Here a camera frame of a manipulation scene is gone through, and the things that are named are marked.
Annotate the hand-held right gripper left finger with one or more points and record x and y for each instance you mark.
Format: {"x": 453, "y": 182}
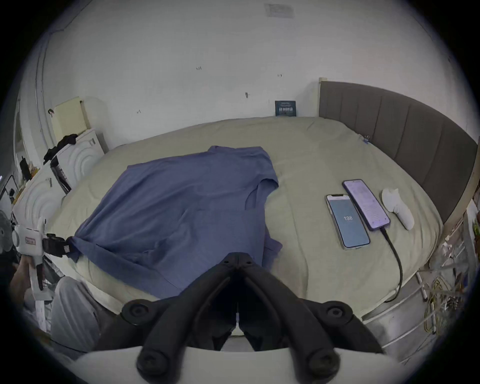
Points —
{"x": 210, "y": 288}

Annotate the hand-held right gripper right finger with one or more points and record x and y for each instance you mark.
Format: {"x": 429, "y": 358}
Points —
{"x": 273, "y": 296}

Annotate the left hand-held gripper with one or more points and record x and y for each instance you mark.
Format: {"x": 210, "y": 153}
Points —
{"x": 29, "y": 237}

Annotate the blue shirt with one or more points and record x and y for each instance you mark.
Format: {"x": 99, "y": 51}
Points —
{"x": 180, "y": 213}

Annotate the person's left hand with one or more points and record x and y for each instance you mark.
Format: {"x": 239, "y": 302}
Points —
{"x": 20, "y": 281}

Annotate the person's legs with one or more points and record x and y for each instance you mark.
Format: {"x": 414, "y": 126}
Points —
{"x": 73, "y": 315}

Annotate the black cloth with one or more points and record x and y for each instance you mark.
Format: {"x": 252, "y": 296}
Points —
{"x": 62, "y": 145}

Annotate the phone with pale screen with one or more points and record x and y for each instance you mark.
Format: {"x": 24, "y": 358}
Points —
{"x": 348, "y": 223}

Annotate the phone with dark purple case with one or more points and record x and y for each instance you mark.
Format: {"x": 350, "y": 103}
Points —
{"x": 366, "y": 204}

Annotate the bed with beige sheet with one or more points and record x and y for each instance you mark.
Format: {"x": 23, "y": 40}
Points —
{"x": 315, "y": 157}

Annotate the white hand controller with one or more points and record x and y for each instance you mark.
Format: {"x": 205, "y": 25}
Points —
{"x": 398, "y": 208}

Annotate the grey padded headboard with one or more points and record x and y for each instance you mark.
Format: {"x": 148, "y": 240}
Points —
{"x": 405, "y": 135}

